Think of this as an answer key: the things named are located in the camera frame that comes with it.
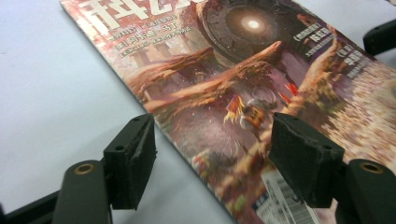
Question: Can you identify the white table cover sheet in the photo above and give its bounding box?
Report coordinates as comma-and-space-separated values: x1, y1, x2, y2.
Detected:
0, 0, 396, 224

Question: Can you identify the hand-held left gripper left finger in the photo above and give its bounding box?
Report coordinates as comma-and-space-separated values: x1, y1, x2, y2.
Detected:
103, 113, 158, 211

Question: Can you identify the glossy illustrated magazine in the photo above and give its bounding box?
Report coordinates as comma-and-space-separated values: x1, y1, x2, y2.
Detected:
59, 0, 396, 224

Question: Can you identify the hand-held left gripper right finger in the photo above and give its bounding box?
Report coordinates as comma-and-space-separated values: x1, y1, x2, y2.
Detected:
268, 112, 346, 209

